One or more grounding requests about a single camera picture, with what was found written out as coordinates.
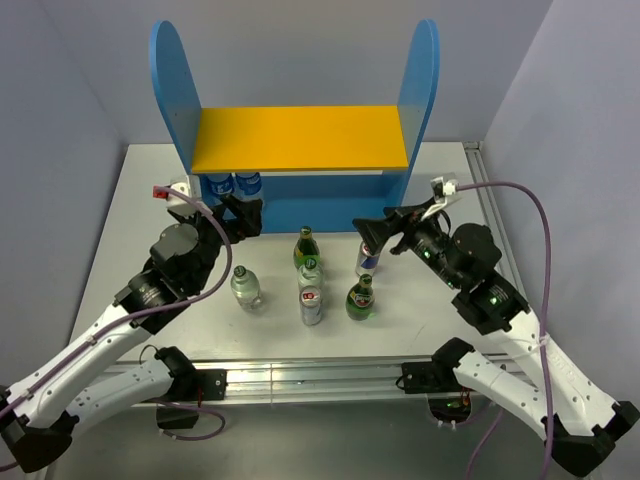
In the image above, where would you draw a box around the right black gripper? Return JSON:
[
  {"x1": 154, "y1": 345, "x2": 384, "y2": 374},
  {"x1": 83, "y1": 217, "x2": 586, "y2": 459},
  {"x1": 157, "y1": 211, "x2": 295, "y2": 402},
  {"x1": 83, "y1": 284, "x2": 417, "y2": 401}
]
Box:
[{"x1": 352, "y1": 196, "x2": 464, "y2": 288}]

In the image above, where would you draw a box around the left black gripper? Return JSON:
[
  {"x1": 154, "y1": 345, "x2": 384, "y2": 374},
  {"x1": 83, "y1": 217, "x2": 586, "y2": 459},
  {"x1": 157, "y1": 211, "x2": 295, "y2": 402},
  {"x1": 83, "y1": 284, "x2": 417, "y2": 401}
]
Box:
[{"x1": 174, "y1": 192, "x2": 262, "y2": 291}]

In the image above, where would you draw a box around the blue silver Red Bull can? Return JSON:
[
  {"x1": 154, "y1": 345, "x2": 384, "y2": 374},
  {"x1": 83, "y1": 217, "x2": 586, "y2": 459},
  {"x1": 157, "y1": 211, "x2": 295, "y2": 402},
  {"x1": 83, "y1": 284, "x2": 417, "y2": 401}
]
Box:
[{"x1": 355, "y1": 241, "x2": 380, "y2": 277}]

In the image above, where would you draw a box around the clear bottle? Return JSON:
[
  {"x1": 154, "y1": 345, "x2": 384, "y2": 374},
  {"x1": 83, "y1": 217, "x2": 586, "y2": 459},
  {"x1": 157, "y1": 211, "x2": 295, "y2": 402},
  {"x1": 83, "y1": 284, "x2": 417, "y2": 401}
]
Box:
[
  {"x1": 297, "y1": 257, "x2": 324, "y2": 291},
  {"x1": 230, "y1": 265, "x2": 262, "y2": 310}
]

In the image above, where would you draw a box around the tall green glass bottle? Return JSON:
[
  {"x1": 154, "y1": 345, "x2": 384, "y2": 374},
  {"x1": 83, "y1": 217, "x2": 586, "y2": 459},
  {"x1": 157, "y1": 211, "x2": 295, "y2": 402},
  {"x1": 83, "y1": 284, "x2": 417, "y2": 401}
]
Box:
[{"x1": 293, "y1": 226, "x2": 320, "y2": 269}]

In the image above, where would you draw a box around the green Perrier glass bottle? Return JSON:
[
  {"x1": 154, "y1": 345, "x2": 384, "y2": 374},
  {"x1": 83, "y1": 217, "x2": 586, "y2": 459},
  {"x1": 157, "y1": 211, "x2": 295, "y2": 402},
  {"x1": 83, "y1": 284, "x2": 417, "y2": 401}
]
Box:
[{"x1": 345, "y1": 274, "x2": 375, "y2": 321}]

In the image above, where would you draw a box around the silver can red tab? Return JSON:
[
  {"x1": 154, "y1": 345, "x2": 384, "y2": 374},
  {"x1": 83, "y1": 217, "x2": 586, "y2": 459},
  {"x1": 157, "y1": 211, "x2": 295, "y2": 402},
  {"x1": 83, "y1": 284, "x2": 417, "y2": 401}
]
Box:
[{"x1": 299, "y1": 286, "x2": 322, "y2": 326}]

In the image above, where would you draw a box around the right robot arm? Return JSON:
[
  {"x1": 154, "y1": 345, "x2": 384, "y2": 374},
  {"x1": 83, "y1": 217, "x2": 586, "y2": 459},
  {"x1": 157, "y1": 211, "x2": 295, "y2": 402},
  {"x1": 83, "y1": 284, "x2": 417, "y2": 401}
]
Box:
[{"x1": 353, "y1": 205, "x2": 639, "y2": 478}]

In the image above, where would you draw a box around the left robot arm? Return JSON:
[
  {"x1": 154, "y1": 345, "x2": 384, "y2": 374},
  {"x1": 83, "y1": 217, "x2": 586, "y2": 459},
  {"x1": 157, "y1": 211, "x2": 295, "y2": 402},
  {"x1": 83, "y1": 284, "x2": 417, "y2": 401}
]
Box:
[{"x1": 1, "y1": 187, "x2": 262, "y2": 473}]

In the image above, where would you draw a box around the blue and yellow shelf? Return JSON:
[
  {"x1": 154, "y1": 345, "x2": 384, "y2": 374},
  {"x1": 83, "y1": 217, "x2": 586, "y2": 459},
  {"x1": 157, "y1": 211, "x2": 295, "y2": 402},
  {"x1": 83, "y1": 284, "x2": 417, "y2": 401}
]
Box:
[{"x1": 149, "y1": 19, "x2": 440, "y2": 233}]

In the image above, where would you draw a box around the right blue-label water bottle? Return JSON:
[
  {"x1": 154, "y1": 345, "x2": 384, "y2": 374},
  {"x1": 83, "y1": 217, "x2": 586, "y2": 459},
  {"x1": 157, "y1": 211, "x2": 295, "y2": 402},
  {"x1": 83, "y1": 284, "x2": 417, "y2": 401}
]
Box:
[{"x1": 235, "y1": 172, "x2": 263, "y2": 200}]

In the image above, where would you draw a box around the blue-label water bottle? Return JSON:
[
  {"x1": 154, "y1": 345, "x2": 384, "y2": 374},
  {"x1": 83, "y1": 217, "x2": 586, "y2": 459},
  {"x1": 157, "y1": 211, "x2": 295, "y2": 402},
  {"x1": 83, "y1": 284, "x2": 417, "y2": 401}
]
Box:
[
  {"x1": 207, "y1": 172, "x2": 235, "y2": 199},
  {"x1": 235, "y1": 172, "x2": 263, "y2": 200}
]

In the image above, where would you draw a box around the left blue-label water bottle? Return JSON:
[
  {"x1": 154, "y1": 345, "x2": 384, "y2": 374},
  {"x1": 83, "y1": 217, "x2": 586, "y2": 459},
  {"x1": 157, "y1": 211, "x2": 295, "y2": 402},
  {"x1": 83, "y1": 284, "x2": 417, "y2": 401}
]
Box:
[{"x1": 207, "y1": 172, "x2": 235, "y2": 199}]

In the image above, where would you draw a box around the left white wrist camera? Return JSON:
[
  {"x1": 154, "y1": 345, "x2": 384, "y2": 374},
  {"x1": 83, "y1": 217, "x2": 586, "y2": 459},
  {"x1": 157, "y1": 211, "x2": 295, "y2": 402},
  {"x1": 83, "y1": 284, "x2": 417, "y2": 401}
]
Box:
[{"x1": 152, "y1": 175, "x2": 204, "y2": 218}]

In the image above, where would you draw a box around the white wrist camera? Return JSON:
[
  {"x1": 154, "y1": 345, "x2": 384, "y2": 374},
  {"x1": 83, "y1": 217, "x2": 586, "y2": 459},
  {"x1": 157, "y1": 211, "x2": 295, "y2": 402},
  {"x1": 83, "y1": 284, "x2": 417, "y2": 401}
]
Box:
[
  {"x1": 152, "y1": 175, "x2": 204, "y2": 218},
  {"x1": 421, "y1": 173, "x2": 459, "y2": 220}
]

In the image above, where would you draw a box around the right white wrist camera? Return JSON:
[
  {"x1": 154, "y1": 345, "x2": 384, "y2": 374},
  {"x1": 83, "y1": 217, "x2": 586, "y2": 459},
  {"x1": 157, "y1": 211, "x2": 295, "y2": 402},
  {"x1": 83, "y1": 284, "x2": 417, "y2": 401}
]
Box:
[{"x1": 421, "y1": 173, "x2": 459, "y2": 220}]

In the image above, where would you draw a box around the aluminium side rail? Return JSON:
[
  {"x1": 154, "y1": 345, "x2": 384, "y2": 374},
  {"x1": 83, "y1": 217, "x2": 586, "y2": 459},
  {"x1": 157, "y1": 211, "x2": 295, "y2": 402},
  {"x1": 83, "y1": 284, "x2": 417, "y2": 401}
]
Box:
[{"x1": 463, "y1": 142, "x2": 526, "y2": 296}]

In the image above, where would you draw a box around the aluminium front rail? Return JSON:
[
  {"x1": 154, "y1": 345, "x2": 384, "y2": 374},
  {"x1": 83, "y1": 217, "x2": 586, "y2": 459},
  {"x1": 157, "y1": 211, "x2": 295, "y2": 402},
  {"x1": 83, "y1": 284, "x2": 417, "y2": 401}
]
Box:
[{"x1": 47, "y1": 357, "x2": 571, "y2": 409}]

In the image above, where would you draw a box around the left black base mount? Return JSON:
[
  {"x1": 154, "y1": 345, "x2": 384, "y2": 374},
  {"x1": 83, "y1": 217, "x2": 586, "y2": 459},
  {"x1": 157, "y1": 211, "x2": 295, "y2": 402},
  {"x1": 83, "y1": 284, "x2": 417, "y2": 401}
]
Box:
[{"x1": 155, "y1": 369, "x2": 228, "y2": 441}]

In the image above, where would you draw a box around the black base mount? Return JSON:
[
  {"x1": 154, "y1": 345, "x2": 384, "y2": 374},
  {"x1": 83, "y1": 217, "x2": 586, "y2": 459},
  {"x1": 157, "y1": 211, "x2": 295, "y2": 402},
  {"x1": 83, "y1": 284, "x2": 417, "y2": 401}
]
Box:
[
  {"x1": 395, "y1": 361, "x2": 472, "y2": 427},
  {"x1": 155, "y1": 369, "x2": 228, "y2": 441}
]

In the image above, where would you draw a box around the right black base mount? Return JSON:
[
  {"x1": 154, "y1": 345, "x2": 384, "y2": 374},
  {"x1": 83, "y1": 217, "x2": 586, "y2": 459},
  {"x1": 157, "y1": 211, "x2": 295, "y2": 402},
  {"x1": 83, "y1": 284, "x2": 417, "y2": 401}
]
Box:
[{"x1": 395, "y1": 361, "x2": 472, "y2": 427}]

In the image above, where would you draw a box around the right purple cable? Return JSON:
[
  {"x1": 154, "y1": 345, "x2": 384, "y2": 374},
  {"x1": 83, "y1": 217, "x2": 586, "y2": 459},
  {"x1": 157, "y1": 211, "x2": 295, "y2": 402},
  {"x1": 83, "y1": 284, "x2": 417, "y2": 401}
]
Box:
[{"x1": 457, "y1": 180, "x2": 556, "y2": 480}]

